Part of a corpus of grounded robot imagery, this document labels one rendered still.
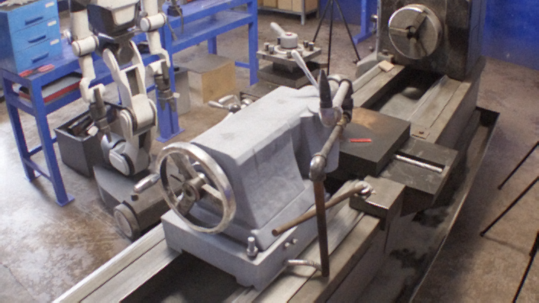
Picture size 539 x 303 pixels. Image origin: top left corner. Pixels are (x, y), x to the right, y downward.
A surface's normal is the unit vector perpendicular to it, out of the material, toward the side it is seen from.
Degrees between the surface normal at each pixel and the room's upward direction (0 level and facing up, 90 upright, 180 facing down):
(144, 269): 0
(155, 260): 0
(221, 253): 90
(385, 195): 0
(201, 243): 90
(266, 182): 75
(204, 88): 90
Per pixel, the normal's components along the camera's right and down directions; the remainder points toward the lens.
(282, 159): 0.79, 0.04
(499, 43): -0.57, 0.40
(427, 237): -0.02, -0.88
